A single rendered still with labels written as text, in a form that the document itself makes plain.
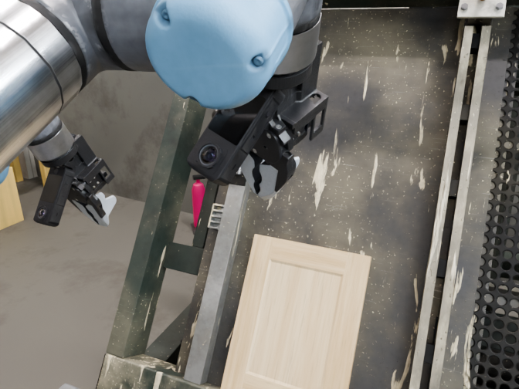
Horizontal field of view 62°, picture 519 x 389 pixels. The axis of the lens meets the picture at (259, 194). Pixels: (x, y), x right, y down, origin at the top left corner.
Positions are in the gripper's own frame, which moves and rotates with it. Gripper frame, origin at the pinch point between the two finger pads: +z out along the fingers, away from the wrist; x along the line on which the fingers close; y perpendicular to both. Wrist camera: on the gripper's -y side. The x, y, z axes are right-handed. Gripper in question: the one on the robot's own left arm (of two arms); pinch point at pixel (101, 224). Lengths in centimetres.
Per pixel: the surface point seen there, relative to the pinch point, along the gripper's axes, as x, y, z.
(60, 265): 210, 42, 177
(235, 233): -14.3, 21.8, 25.3
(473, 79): -64, 67, 3
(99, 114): 297, 197, 159
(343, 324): -47, 12, 36
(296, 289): -33.9, 15.2, 33.3
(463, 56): -60, 70, -1
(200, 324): -12.4, -1.0, 37.1
